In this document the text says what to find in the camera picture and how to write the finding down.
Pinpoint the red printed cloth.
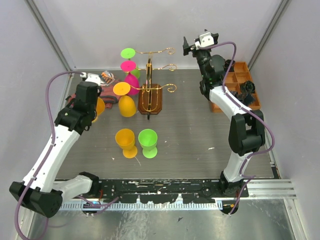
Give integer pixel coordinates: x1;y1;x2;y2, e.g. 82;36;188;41
65;70;118;111

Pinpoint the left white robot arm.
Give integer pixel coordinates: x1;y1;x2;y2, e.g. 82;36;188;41
9;81;101;218

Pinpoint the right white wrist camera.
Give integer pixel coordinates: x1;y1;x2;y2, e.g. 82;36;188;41
194;29;219;50

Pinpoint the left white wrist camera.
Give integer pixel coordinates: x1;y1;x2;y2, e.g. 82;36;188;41
80;72;101;86

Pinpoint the black crumpled item bottom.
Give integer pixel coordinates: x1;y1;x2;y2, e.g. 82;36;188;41
231;91;255;106

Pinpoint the slotted grey cable duct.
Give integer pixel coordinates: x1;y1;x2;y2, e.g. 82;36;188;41
60;200;223;211

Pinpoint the gold wire wine glass rack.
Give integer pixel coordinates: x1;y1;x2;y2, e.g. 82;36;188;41
132;47;178;121

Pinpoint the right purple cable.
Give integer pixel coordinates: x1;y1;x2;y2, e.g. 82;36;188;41
197;41;277;217

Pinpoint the black crumpled item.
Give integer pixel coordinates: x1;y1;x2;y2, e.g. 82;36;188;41
231;91;255;106
240;80;256;94

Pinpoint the black crumpled item right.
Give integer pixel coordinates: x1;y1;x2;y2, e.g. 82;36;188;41
240;80;256;94

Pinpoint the green wine glass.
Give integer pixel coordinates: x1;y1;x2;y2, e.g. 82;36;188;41
120;47;141;79
138;129;158;159

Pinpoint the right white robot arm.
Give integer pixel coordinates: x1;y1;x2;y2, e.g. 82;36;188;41
182;32;265;197

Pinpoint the aluminium frame rail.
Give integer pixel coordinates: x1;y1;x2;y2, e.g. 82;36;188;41
24;178;298;201

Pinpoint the orange wine glass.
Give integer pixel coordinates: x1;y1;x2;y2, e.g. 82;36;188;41
115;128;138;159
92;97;105;123

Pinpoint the yellow plastic wine glass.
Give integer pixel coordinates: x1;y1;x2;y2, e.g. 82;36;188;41
113;82;137;118

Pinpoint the pink plastic wine glass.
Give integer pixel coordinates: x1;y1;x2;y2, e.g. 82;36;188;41
120;60;140;96

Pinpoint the orange wine glass front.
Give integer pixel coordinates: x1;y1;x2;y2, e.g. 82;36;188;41
115;128;138;159

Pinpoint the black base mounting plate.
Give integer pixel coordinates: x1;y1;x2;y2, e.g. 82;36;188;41
81;178;249;204

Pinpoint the orange compartment tray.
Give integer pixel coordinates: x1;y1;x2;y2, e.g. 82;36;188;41
225;61;261;110

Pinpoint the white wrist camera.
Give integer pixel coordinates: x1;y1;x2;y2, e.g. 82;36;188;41
194;29;219;50
80;72;101;86

